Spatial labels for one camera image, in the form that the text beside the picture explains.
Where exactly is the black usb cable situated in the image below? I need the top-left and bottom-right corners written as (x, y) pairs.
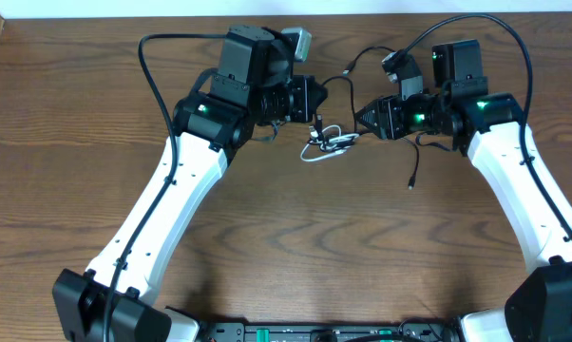
top-left (307, 46), bottom-right (420, 191)

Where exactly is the white usb cable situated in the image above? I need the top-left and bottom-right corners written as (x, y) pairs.
top-left (298, 124), bottom-right (361, 163)

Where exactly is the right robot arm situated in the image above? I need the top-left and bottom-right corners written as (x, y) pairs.
top-left (354, 40), bottom-right (572, 341)

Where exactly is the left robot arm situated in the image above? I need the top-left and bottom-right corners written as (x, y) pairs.
top-left (52, 25), bottom-right (327, 341)

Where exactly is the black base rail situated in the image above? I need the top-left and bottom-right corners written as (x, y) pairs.
top-left (190, 322), bottom-right (565, 342)

